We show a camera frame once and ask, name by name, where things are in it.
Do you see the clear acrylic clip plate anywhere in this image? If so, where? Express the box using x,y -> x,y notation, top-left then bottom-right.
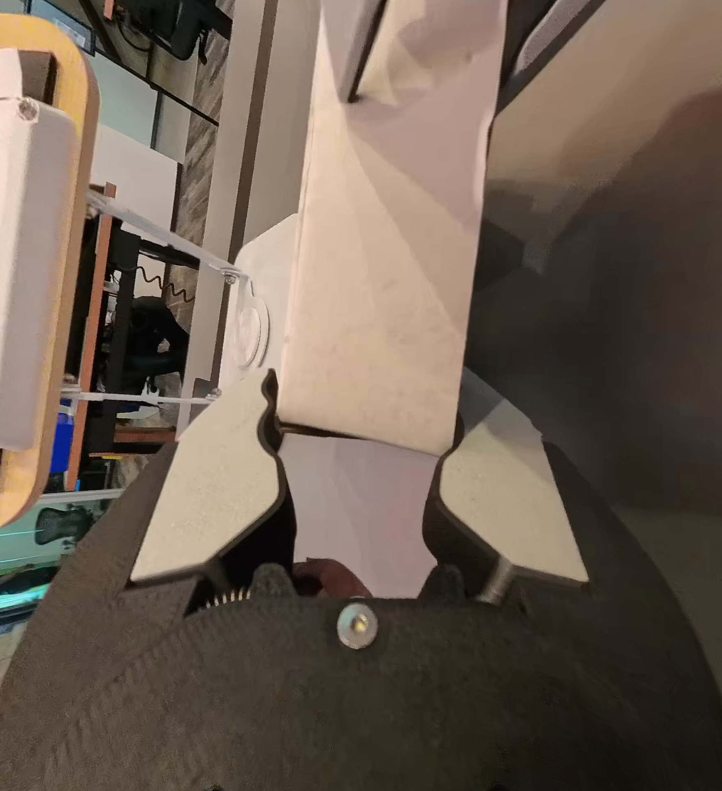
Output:
0,98 -> 85,453

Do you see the brown wooden post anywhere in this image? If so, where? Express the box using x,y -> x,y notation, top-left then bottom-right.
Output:
64,181 -> 119,490

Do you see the black coiled cable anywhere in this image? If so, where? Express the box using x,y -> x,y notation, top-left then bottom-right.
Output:
134,262 -> 199,305

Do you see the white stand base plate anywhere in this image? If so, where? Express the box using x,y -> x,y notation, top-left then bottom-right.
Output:
217,213 -> 301,398

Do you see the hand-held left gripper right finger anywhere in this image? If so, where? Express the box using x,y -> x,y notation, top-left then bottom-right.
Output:
423,398 -> 591,604

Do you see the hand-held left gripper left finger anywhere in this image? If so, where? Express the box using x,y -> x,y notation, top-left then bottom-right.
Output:
130,370 -> 294,589

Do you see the brown wooden crossbar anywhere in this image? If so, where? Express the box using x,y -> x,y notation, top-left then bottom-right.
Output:
114,428 -> 178,447

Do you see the clear acrylic strut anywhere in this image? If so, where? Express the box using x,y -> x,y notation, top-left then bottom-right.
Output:
60,387 -> 224,410
86,188 -> 239,280

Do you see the black office chair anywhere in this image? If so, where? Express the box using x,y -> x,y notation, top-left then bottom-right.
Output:
32,505 -> 91,547

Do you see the white cardboard box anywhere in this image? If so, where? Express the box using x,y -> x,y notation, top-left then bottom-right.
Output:
276,0 -> 522,599

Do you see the clear acrylic bracket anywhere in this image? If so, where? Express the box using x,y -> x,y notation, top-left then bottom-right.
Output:
233,272 -> 273,373

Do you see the person's left hand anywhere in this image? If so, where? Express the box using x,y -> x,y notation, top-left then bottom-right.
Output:
292,557 -> 372,599

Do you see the black bag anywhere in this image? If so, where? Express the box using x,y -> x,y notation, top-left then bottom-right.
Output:
120,0 -> 215,63

